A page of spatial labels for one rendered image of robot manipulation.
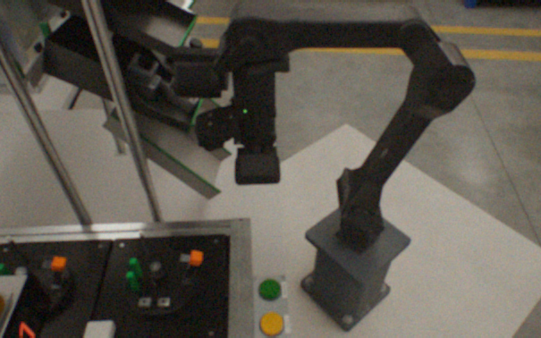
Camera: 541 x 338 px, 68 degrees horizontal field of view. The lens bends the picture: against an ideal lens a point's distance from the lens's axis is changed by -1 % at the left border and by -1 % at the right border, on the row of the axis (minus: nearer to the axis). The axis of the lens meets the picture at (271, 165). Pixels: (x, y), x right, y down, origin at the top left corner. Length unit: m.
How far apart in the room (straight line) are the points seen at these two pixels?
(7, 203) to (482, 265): 1.23
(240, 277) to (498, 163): 2.18
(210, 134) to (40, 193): 0.81
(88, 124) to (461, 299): 1.19
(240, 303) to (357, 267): 0.24
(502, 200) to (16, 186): 2.28
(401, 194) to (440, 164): 1.48
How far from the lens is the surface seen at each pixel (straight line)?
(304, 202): 1.10
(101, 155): 1.33
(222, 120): 0.57
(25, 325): 0.61
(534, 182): 2.77
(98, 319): 0.86
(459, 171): 2.64
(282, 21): 0.48
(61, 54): 0.81
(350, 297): 0.84
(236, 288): 0.84
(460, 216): 1.17
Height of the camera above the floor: 1.69
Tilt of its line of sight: 44 degrees down
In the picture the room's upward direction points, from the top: straight up
